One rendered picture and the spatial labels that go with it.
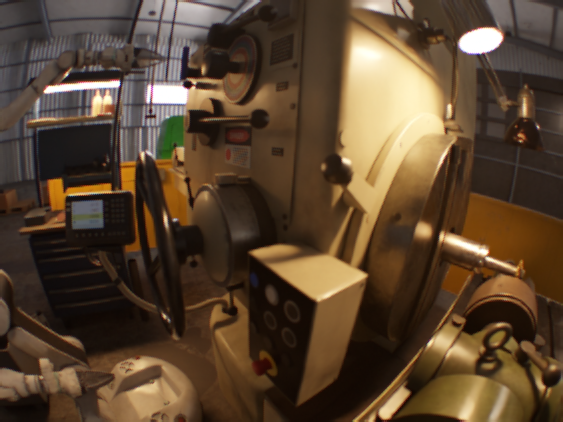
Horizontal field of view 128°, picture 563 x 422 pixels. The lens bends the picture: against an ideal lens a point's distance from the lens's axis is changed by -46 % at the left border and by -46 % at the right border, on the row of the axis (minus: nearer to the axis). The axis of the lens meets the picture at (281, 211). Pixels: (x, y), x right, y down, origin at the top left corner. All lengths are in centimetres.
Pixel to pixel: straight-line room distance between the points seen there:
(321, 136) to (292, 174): 9
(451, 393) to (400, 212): 30
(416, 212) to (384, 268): 11
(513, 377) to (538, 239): 242
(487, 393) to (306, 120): 46
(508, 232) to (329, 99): 251
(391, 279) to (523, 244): 238
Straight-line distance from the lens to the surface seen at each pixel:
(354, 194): 36
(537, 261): 283
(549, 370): 37
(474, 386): 34
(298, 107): 44
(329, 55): 42
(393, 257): 46
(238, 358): 120
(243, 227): 46
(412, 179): 48
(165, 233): 34
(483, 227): 276
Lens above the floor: 152
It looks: 16 degrees down
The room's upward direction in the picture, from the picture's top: 4 degrees clockwise
